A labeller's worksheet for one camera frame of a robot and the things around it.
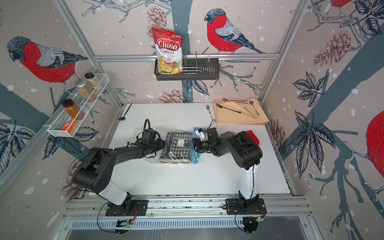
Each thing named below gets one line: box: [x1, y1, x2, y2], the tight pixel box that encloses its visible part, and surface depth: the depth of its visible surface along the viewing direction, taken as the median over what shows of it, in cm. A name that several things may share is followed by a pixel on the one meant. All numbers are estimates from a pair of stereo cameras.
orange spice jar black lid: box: [62, 98, 85, 120], surface depth 70 cm
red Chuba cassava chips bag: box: [152, 28, 184, 75], surface depth 81 cm
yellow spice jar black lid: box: [84, 72, 103, 92], surface depth 82 cm
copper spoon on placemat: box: [222, 98, 248, 103], surface depth 125 cm
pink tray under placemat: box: [214, 98, 225, 103], surface depth 126 cm
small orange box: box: [61, 121, 77, 134], surface depth 68 cm
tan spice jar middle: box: [75, 80, 97, 103], surface depth 78 cm
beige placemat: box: [213, 98, 270, 126], surface depth 117 cm
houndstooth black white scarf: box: [159, 132, 192, 164], surface depth 92 cm
